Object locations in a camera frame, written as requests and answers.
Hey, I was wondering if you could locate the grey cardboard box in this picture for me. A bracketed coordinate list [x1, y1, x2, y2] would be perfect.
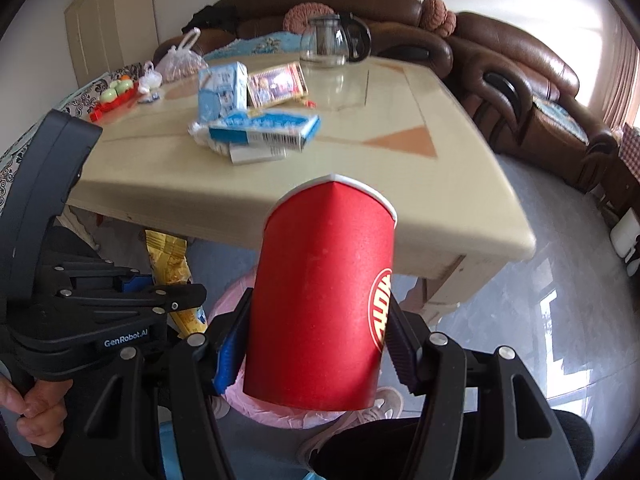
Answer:
[229, 142, 288, 166]

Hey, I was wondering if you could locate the long brown leather sofa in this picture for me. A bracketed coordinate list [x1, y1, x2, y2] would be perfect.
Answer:
[152, 0, 453, 78]

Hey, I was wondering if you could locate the short brown leather sofa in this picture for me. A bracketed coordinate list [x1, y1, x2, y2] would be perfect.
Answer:
[447, 10, 621, 193]

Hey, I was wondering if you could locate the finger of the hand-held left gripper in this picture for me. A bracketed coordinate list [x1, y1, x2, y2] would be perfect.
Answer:
[30, 285, 209, 342]
[47, 259, 154, 295]

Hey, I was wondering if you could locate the person's left hand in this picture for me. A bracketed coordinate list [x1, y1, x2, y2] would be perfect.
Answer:
[0, 375, 75, 447]

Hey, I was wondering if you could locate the yellow snack bag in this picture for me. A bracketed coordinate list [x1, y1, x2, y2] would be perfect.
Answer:
[145, 230, 209, 339]

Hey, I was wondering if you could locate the pink knitted cushion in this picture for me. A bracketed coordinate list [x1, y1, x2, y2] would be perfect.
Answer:
[283, 2, 336, 33]
[419, 0, 457, 36]

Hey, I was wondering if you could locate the pink plastic bin bag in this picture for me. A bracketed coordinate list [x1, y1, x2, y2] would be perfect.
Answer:
[206, 266, 426, 430]

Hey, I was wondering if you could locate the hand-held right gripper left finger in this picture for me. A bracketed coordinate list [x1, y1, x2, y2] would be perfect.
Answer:
[52, 287, 253, 480]

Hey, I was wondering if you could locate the small white plastic bag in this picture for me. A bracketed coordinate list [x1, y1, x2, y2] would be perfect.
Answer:
[137, 61, 163, 95]

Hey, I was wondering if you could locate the red paper cup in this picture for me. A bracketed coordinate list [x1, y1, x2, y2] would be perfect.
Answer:
[242, 174, 399, 411]

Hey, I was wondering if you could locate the blue milk carton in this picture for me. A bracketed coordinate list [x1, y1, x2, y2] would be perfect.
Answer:
[197, 61, 249, 123]

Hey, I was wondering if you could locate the black and white patterned cloth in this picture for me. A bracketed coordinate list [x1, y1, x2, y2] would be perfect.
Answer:
[0, 71, 113, 201]

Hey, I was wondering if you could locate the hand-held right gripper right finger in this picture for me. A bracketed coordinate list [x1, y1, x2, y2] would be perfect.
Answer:
[386, 291, 585, 480]

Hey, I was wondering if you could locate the pink and white sneaker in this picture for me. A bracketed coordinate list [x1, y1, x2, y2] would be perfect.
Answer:
[300, 385, 406, 466]

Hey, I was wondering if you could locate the person's black trouser leg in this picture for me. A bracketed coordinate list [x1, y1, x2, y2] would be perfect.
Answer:
[310, 409, 596, 480]

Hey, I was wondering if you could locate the crumpled white wrapper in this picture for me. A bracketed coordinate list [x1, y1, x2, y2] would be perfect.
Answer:
[187, 120, 231, 156]

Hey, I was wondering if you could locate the purple playing card box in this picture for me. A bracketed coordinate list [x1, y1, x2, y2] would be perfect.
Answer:
[247, 61, 308, 108]

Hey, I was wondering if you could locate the blue and white flat box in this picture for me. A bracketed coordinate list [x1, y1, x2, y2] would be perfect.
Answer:
[207, 112, 321, 152]

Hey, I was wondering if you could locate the beige wooden cabinet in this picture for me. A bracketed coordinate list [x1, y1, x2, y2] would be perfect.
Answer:
[65, 0, 161, 88]

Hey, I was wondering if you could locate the blue seat cushion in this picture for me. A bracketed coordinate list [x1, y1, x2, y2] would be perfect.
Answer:
[532, 95, 591, 143]

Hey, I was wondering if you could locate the white floor appliance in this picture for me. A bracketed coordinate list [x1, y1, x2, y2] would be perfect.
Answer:
[609, 209, 640, 277]

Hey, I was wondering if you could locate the blue patterned cloth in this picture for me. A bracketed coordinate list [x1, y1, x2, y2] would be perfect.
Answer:
[202, 30, 303, 61]

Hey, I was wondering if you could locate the clear plastic bag of food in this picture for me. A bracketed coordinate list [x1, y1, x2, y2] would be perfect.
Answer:
[155, 27, 208, 83]

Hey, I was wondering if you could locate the dark clothing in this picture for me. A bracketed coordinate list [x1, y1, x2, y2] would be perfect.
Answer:
[182, 2, 241, 36]

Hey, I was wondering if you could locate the striped curtain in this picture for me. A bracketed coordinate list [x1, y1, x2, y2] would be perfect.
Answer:
[585, 10, 640, 131]

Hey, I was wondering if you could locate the glass teapot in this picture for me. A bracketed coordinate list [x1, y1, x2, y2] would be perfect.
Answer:
[298, 12, 373, 68]

